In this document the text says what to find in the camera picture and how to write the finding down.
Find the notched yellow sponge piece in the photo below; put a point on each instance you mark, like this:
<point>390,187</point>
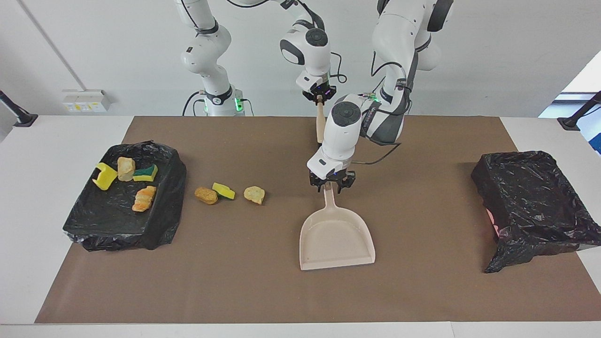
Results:
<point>107,177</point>

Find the croissant bread piece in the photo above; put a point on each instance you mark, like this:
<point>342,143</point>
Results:
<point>144,198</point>
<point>126,169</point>

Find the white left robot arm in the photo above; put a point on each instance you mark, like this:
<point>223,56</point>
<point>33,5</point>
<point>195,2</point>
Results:
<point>347,126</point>

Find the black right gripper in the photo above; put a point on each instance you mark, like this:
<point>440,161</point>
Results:
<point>312,92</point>

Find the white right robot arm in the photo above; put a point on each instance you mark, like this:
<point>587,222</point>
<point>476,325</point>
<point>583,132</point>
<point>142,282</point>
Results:
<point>310,51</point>

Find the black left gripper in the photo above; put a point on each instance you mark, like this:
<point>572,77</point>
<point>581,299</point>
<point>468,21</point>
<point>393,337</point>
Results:
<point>331,177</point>

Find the beige hand brush black bristles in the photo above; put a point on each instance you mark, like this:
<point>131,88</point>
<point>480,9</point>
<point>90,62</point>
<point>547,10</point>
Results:
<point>320,122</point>

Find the green and yellow sponge wedge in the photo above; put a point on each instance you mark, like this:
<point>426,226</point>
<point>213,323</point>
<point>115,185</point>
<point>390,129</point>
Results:
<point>145,173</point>

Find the window with dark frame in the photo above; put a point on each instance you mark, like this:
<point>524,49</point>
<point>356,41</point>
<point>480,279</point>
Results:
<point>587,80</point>

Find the brown table mat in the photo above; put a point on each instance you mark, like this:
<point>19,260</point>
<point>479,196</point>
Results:
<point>281,295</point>

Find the brown fried nugget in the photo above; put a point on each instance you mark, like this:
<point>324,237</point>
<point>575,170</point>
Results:
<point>205,195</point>

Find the yellow sponge piece green edge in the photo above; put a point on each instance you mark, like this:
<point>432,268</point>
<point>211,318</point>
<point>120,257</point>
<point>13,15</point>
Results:
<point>224,190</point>

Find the white wall socket box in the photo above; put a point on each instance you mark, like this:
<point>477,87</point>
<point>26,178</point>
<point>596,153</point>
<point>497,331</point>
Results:
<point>84,101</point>

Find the pale round bread piece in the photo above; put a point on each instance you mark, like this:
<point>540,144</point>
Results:
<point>254,195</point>

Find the pink bin with black bag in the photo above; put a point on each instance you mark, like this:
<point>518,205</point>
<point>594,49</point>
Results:
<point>530,206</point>

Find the black clamp stand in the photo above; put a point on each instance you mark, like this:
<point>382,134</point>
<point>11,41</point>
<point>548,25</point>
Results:
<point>570,123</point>
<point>24,120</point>

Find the beige plastic dustpan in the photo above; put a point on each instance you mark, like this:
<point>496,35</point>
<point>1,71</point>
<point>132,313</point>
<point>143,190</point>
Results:
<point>335,239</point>

